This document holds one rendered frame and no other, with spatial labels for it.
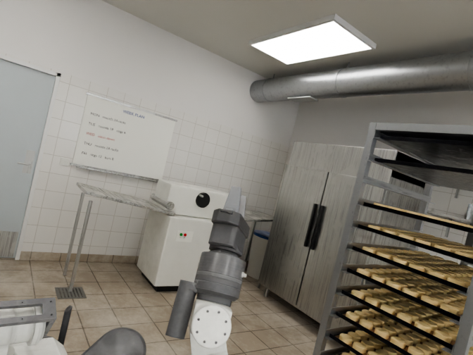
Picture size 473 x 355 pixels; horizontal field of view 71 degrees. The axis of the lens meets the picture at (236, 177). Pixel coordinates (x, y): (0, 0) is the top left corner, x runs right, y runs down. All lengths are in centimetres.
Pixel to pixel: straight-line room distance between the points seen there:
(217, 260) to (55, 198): 374
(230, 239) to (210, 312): 13
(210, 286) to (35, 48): 381
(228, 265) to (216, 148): 428
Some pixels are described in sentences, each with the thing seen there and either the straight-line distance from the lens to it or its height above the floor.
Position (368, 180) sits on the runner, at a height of 159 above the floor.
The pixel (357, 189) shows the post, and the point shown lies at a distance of 140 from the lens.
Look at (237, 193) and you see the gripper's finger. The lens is 66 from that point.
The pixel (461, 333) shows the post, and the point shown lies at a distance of 126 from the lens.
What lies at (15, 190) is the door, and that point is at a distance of 426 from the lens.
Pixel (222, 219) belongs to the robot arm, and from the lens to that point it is 62.
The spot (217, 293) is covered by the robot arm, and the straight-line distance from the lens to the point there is 61.
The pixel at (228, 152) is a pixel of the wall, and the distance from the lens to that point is 497.
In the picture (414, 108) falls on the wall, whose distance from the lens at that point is 461.
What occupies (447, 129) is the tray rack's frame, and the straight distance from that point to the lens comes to 131.
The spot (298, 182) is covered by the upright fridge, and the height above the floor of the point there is 154.
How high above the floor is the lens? 151
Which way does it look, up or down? 1 degrees down
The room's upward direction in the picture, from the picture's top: 13 degrees clockwise
